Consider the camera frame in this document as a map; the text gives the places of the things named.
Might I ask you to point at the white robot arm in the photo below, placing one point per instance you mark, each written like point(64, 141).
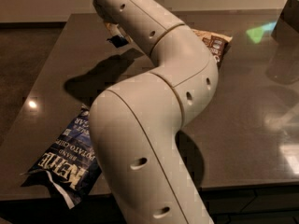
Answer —
point(133, 123)

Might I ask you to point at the dark cabinet under table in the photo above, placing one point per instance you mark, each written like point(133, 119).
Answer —
point(272, 205)

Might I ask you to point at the brown sea salt chip bag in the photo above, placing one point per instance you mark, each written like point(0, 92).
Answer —
point(216, 43)

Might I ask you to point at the blue rxbar blueberry wrapper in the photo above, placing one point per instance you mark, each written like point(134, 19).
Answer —
point(118, 41)

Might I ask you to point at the dark box at right edge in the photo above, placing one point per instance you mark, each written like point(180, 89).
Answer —
point(286, 31)

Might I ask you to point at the blue kettle chip bag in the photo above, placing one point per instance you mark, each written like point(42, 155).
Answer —
point(70, 162)

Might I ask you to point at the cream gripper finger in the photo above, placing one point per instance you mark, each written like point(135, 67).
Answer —
point(114, 30)

